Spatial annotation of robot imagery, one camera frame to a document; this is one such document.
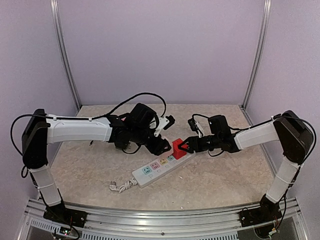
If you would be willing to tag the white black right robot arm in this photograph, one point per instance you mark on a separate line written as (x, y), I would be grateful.
(296, 136)

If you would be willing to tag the aluminium front rail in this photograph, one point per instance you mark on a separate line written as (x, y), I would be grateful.
(222, 223)

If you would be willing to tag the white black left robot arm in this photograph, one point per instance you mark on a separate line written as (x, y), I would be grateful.
(44, 129)

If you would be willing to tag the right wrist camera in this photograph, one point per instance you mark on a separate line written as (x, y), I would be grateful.
(196, 127)

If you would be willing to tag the dark green cube socket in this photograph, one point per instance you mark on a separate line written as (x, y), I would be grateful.
(126, 148)

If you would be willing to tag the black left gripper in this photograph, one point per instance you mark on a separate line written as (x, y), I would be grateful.
(157, 149)

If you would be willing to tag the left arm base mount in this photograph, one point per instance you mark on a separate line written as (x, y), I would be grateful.
(70, 217)

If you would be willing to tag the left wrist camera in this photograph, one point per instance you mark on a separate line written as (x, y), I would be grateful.
(161, 123)

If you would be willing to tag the red cube socket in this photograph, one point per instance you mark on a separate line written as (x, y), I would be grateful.
(177, 153)

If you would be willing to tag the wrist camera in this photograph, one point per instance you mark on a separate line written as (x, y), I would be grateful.
(196, 127)
(161, 123)

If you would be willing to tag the aluminium frame post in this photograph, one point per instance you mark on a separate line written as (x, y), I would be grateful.
(54, 6)
(258, 53)

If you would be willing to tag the right aluminium frame post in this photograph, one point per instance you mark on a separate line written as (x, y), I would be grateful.
(258, 53)

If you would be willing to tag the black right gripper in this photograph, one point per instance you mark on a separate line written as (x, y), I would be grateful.
(191, 141)

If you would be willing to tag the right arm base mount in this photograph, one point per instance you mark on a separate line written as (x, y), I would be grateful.
(256, 216)

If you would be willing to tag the left aluminium frame post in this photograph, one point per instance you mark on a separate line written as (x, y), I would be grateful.
(54, 6)

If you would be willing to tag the white power strip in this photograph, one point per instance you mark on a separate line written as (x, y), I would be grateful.
(158, 168)

